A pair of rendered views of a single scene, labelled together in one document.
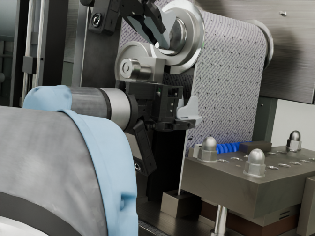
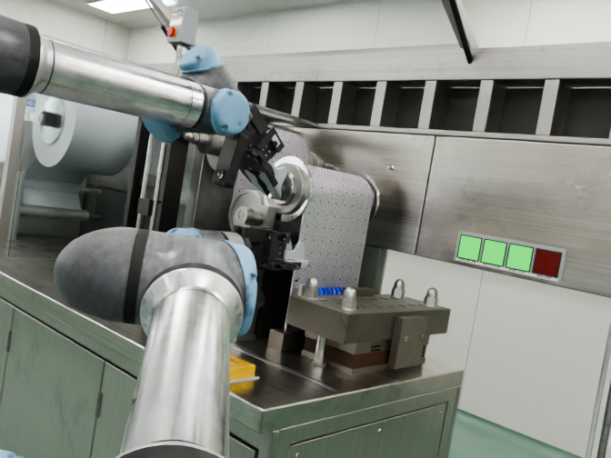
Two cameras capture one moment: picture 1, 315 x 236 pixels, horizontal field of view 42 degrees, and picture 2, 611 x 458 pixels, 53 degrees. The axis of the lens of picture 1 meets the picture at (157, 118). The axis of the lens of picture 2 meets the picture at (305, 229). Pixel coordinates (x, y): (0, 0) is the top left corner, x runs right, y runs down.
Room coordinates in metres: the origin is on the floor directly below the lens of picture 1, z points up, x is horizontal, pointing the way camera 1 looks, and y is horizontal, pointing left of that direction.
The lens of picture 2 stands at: (-0.53, -0.01, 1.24)
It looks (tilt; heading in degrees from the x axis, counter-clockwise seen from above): 3 degrees down; 357
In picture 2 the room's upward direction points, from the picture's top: 9 degrees clockwise
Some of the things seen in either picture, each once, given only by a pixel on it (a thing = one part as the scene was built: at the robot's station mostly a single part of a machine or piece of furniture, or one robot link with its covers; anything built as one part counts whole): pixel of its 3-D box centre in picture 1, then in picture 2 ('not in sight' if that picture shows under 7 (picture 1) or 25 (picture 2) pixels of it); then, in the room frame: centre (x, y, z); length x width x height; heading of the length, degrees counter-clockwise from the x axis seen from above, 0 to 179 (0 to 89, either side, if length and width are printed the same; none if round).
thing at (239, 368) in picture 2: not in sight; (228, 367); (0.56, 0.04, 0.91); 0.07 x 0.07 x 0.02; 45
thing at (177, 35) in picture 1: (171, 36); (283, 188); (0.83, -0.01, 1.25); 0.07 x 0.02 x 0.07; 45
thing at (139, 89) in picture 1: (145, 106); (257, 249); (0.72, 0.02, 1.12); 0.12 x 0.08 x 0.09; 135
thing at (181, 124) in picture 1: (176, 122); (283, 263); (0.74, -0.03, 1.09); 0.09 x 0.05 x 0.02; 134
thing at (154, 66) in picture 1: (137, 130); (248, 272); (0.84, 0.04, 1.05); 0.06 x 0.05 x 0.31; 135
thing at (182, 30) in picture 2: not in sight; (180, 25); (1.25, 0.35, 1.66); 0.07 x 0.07 x 0.10; 45
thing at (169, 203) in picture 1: (213, 194); (317, 336); (0.89, -0.15, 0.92); 0.28 x 0.04 x 0.04; 135
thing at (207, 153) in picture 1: (208, 148); (311, 287); (0.74, -0.10, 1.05); 0.04 x 0.04 x 0.04
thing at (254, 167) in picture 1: (256, 161); (349, 298); (0.68, -0.17, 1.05); 0.04 x 0.04 x 0.04
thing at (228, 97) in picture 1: (225, 110); (331, 256); (0.88, -0.14, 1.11); 0.23 x 0.01 x 0.18; 135
